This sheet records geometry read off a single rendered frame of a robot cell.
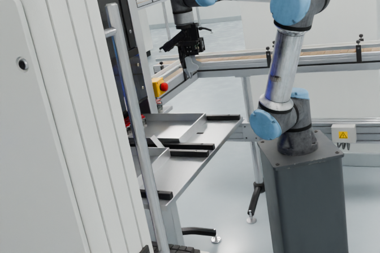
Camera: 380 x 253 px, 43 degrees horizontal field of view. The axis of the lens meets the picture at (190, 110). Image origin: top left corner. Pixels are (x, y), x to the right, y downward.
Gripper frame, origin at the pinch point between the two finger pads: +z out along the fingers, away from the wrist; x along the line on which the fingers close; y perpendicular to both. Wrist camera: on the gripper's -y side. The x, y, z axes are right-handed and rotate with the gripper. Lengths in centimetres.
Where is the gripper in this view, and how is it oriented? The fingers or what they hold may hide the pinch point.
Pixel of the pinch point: (188, 75)
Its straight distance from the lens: 186.4
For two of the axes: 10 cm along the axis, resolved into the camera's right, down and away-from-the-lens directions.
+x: 3.8, -3.5, 8.5
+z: 1.7, 9.3, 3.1
